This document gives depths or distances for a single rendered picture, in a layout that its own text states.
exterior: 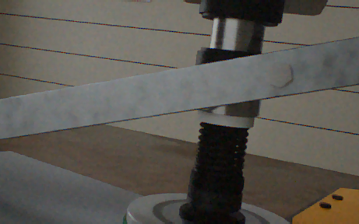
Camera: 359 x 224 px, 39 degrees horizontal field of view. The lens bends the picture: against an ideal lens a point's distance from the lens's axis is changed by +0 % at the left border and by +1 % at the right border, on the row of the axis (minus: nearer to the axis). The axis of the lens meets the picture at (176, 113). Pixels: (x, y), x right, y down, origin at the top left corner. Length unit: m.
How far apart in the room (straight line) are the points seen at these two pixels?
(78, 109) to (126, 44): 7.02
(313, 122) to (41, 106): 6.08
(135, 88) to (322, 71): 0.21
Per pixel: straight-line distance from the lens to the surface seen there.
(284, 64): 0.56
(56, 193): 0.79
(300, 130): 6.67
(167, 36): 7.31
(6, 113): 0.66
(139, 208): 0.65
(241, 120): 0.61
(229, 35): 0.60
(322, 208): 1.27
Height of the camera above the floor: 1.07
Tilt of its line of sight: 6 degrees down
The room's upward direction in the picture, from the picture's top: 8 degrees clockwise
